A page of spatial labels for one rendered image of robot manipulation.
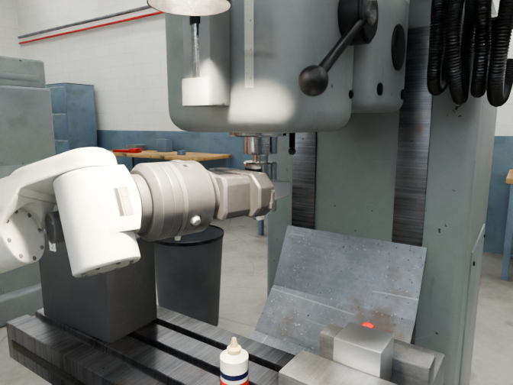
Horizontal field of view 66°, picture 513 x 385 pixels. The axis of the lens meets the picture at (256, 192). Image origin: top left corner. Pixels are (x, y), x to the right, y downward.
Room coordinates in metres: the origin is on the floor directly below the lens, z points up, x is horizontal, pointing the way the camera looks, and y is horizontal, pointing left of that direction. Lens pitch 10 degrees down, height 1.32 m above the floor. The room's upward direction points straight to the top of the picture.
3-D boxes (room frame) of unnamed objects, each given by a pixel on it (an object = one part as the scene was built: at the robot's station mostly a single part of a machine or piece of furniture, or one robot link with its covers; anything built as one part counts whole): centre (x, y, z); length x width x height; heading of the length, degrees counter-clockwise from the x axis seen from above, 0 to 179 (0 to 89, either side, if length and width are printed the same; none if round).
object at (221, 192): (0.49, 0.06, 1.23); 0.13 x 0.12 x 0.10; 42
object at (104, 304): (0.79, 0.33, 1.02); 0.22 x 0.12 x 0.20; 58
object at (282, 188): (0.53, -0.03, 1.23); 0.06 x 0.02 x 0.03; 132
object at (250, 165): (0.55, -0.01, 1.26); 0.05 x 0.05 x 0.01
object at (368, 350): (0.47, -0.14, 1.03); 0.06 x 0.05 x 0.06; 55
